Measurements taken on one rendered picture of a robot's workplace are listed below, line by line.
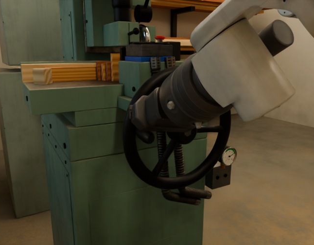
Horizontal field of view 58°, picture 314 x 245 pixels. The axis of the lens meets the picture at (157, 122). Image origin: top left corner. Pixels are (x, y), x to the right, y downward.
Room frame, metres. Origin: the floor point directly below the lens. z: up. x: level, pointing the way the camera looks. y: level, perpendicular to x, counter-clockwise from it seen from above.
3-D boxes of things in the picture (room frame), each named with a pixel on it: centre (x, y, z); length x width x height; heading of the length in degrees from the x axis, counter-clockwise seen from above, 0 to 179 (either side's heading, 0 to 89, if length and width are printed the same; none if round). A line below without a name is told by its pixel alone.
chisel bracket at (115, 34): (0.94, 0.11, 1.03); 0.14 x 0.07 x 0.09; 29
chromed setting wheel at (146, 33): (1.10, 0.06, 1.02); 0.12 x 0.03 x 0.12; 29
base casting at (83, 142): (1.03, 0.17, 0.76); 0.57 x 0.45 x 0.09; 29
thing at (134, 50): (0.76, 0.01, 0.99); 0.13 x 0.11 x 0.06; 119
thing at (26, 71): (0.94, 0.11, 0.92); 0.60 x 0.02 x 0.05; 119
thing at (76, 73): (0.96, 0.04, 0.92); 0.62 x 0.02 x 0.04; 119
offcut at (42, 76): (0.76, 0.30, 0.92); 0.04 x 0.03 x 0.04; 71
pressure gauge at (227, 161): (0.86, -0.22, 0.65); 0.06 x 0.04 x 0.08; 119
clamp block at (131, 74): (0.76, 0.01, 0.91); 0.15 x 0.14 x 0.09; 119
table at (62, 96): (0.83, 0.05, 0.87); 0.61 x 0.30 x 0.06; 119
